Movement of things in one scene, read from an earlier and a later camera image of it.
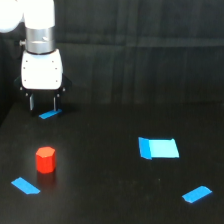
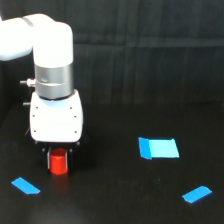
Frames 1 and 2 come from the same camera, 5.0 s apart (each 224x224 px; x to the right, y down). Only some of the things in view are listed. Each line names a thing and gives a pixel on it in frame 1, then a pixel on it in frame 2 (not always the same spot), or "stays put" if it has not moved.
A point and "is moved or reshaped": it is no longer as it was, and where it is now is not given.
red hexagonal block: x=45 y=159 is moved or reshaped
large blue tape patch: x=161 y=148 stays put
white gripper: x=42 y=75 to x=57 y=121
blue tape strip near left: x=25 y=186 stays put
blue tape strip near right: x=196 y=194 stays put
